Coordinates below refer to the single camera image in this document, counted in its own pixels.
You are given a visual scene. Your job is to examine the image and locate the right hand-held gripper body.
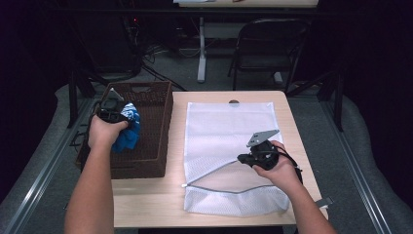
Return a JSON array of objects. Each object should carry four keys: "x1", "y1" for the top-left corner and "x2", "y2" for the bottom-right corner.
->
[{"x1": 245, "y1": 129, "x2": 281, "y2": 172}]

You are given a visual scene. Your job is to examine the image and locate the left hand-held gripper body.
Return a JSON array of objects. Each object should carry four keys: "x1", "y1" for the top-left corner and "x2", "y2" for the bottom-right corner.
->
[{"x1": 95, "y1": 87, "x2": 130, "y2": 125}]

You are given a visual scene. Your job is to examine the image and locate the blue and white cloth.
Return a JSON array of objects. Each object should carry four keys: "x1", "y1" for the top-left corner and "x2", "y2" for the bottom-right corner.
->
[{"x1": 111, "y1": 101, "x2": 142, "y2": 154}]

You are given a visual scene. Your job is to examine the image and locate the white mesh laundry bag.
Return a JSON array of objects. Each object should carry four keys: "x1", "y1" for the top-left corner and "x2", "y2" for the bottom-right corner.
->
[{"x1": 180, "y1": 101, "x2": 291, "y2": 218}]

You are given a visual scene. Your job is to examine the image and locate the brown woven basket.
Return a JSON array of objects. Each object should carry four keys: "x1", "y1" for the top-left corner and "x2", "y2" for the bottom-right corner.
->
[{"x1": 75, "y1": 81, "x2": 174, "y2": 180}]

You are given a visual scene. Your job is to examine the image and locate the person's left hand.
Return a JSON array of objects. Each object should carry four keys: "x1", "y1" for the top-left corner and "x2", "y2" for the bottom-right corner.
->
[{"x1": 87, "y1": 115, "x2": 130, "y2": 150}]

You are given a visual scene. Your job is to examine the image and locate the person's right hand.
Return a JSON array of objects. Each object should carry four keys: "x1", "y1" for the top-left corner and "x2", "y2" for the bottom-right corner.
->
[{"x1": 252, "y1": 139, "x2": 305, "y2": 196}]

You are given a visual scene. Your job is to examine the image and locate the black metal stand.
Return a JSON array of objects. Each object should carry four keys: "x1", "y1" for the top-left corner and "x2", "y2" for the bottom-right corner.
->
[
  {"x1": 66, "y1": 69, "x2": 108, "y2": 130},
  {"x1": 285, "y1": 69, "x2": 345, "y2": 133}
]

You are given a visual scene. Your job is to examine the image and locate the grey metal table clip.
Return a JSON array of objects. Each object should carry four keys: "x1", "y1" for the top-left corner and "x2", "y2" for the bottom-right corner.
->
[{"x1": 315, "y1": 196, "x2": 334, "y2": 209}]

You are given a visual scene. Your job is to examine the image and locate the black folding chair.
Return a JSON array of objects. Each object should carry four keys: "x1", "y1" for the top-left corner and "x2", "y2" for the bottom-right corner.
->
[{"x1": 227, "y1": 18, "x2": 313, "y2": 96}]

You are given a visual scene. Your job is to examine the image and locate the white desk leg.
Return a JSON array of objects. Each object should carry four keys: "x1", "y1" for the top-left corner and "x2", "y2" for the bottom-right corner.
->
[{"x1": 197, "y1": 16, "x2": 207, "y2": 84}]

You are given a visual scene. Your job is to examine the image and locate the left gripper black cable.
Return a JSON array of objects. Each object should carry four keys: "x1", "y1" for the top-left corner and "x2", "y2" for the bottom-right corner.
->
[{"x1": 85, "y1": 99, "x2": 102, "y2": 144}]

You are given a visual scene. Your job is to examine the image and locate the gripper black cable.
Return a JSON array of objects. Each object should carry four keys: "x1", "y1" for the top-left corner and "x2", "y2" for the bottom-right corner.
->
[
  {"x1": 85, "y1": 99, "x2": 102, "y2": 144},
  {"x1": 276, "y1": 149, "x2": 304, "y2": 184}
]

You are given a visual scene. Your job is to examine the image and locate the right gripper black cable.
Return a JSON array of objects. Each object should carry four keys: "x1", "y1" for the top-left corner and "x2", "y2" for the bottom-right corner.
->
[{"x1": 276, "y1": 149, "x2": 304, "y2": 184}]

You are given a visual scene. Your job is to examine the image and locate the tangle of floor cables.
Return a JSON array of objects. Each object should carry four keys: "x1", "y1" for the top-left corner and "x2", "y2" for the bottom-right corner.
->
[{"x1": 123, "y1": 16, "x2": 188, "y2": 92}]

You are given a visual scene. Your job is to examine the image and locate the aluminium floor rail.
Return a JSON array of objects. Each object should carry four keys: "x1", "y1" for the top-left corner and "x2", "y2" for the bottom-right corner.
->
[
  {"x1": 0, "y1": 97, "x2": 95, "y2": 234},
  {"x1": 319, "y1": 100, "x2": 394, "y2": 234}
]

